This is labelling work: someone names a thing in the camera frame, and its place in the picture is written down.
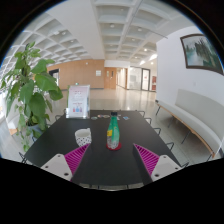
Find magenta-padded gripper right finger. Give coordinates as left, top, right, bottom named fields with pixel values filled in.
left=132, top=143, right=183, bottom=186

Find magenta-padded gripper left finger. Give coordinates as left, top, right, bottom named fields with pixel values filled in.
left=40, top=143, right=93, bottom=185

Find green plastic drink bottle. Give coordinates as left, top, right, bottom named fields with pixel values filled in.
left=106, top=111, right=121, bottom=150

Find white polka dot mug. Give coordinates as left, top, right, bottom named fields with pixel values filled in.
left=74, top=127, right=93, bottom=148

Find grey plant pot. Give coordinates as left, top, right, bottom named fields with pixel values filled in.
left=24, top=123, right=46, bottom=138

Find clear acrylic sign stand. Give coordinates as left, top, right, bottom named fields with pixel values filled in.
left=65, top=84, right=91, bottom=120

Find large green leafy plant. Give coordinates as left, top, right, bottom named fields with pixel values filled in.
left=0, top=41, right=64, bottom=153

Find glass double door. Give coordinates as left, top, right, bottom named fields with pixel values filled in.
left=128, top=66, right=151, bottom=92

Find dark framed landscape picture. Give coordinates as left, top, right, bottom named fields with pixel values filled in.
left=179, top=33, right=224, bottom=76

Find recessed ceiling lights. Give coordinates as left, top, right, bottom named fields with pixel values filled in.
left=53, top=21, right=160, bottom=66

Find long white wall bench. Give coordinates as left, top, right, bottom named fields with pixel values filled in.
left=154, top=88, right=224, bottom=158

